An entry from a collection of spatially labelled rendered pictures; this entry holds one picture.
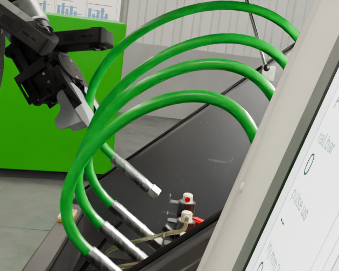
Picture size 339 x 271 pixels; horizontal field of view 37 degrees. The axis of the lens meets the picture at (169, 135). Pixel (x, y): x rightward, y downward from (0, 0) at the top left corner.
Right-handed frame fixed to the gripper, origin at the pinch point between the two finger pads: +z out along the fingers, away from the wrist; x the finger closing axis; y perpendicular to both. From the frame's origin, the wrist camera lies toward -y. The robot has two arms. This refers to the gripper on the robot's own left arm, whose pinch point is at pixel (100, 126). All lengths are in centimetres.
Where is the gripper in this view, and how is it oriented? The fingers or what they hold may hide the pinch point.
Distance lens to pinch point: 81.9
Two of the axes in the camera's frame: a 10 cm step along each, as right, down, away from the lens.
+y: -8.2, 5.5, 1.9
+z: 5.2, 8.4, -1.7
